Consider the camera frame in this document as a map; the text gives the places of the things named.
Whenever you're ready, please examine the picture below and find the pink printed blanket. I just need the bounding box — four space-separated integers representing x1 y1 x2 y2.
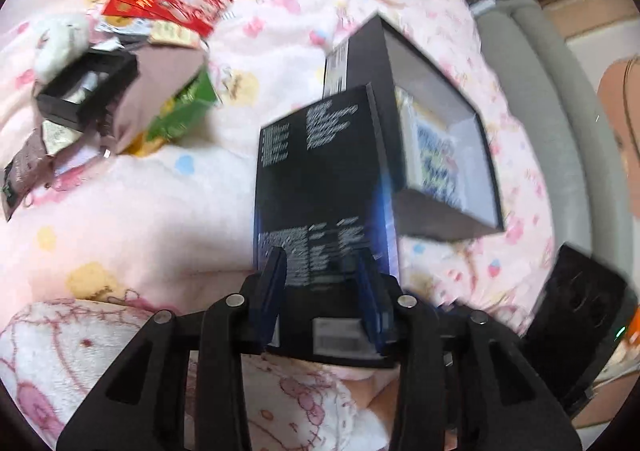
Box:
0 0 566 347

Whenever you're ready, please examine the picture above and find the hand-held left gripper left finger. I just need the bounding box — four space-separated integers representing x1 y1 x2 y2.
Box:
55 247 288 451

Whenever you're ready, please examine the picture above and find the mauve box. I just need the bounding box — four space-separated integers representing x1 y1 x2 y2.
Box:
107 45 210 154

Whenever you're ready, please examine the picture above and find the large black box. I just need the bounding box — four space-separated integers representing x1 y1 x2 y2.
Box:
322 13 505 243

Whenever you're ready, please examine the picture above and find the grey bed frame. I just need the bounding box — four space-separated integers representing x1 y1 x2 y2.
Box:
475 0 633 282

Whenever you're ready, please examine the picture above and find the pale lilac packet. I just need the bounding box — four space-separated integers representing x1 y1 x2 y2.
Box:
52 146 113 179

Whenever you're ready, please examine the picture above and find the brown sachet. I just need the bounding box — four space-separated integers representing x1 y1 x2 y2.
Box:
2 128 53 222

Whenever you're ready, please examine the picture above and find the silver foil packet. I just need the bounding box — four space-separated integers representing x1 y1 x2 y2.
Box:
95 18 151 52

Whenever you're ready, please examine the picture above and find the peach coloured object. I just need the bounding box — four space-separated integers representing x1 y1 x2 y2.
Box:
597 56 640 222

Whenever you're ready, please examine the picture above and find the beige sachet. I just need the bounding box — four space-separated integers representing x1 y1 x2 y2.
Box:
42 120 76 156

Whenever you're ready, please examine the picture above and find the small black tray box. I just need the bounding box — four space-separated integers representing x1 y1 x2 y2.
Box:
34 50 138 132

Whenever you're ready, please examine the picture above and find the orange object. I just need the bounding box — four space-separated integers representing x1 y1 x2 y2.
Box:
620 306 640 349

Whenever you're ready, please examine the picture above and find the black printed box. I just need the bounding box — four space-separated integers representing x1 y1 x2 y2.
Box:
252 85 401 369

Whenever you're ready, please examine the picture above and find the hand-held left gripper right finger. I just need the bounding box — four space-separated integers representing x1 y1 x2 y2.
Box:
356 251 583 451

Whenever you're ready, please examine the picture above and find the cream label packet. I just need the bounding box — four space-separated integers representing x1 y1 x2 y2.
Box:
149 21 198 48

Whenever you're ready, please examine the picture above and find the white blue cartoon box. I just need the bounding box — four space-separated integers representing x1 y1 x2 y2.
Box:
395 86 463 206

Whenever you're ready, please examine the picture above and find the white plush toy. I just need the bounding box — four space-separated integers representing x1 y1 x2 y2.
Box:
32 13 91 84

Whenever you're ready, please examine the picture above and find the person's bare leg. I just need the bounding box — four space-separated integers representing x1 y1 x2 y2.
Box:
350 376 401 414

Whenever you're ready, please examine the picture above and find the green yellow snack packet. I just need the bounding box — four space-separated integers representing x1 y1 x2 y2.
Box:
122 68 223 155

